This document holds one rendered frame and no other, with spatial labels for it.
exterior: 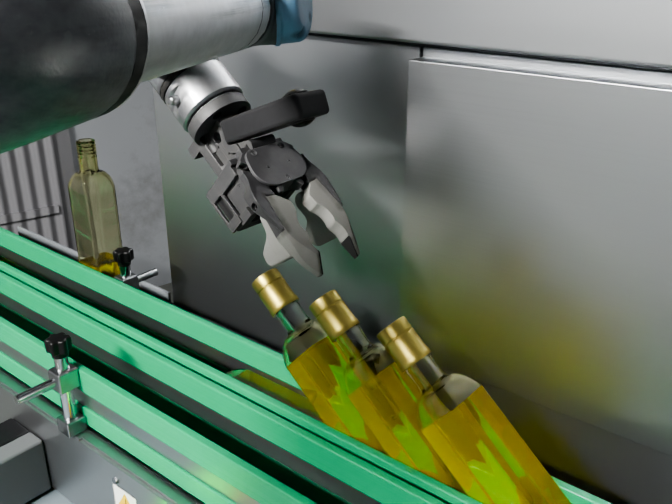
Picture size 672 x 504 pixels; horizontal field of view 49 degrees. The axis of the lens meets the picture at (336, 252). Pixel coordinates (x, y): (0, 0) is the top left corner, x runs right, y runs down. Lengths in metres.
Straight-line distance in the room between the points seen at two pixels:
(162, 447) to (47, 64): 0.57
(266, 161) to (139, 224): 2.53
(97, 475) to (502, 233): 0.56
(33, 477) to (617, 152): 0.81
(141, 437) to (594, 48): 0.62
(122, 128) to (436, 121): 2.44
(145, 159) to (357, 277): 2.33
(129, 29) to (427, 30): 0.43
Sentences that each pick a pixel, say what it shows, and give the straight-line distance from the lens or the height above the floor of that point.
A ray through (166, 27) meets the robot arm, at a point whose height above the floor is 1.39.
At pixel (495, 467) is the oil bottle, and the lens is 0.70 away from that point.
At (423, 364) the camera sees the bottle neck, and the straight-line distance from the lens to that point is 0.71.
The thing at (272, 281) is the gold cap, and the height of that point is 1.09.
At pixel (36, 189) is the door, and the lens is 3.04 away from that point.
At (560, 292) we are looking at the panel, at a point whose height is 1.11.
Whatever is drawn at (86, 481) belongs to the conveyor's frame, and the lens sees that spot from 1.00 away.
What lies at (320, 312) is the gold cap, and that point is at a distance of 0.76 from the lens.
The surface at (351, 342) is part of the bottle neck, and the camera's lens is 0.75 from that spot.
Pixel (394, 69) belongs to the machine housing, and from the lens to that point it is 0.83.
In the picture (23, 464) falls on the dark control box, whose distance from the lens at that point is 1.06.
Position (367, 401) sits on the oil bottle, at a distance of 0.75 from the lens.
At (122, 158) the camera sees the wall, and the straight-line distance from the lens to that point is 3.16.
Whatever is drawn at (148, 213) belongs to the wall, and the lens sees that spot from 3.26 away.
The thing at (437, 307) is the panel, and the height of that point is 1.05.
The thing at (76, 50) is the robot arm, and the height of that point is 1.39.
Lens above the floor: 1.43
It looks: 23 degrees down
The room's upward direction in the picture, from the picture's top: straight up
